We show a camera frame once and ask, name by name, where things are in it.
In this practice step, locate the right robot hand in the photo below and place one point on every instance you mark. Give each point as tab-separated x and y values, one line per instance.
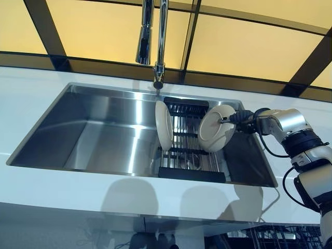
246	120

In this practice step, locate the beige ceramic plate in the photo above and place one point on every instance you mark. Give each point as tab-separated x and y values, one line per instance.
212	136
164	127

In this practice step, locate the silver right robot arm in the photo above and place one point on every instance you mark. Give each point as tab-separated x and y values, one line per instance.
293	122

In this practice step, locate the black dish drying rack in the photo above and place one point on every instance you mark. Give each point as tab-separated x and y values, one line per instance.
192	177

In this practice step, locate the chrome gooseneck kitchen faucet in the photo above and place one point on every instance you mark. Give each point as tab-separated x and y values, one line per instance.
162	39

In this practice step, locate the white cabinet door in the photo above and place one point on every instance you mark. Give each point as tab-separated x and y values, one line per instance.
186	233
64	228

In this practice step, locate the stainless steel sink basin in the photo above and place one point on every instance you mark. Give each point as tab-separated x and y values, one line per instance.
103	129

